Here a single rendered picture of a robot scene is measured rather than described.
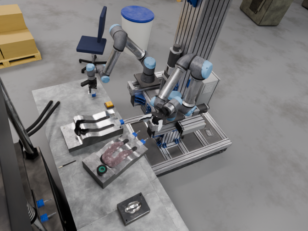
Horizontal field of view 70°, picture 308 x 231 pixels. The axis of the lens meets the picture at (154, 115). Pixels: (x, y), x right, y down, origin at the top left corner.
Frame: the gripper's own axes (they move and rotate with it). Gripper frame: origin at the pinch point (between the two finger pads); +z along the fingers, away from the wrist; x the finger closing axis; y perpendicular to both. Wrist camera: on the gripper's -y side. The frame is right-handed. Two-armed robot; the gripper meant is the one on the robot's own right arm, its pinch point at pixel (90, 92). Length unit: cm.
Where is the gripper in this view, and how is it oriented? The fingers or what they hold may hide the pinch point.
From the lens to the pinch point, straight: 243.2
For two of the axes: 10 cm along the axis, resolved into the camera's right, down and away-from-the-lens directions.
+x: -1.5, -7.6, 6.4
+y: 9.8, -0.2, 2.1
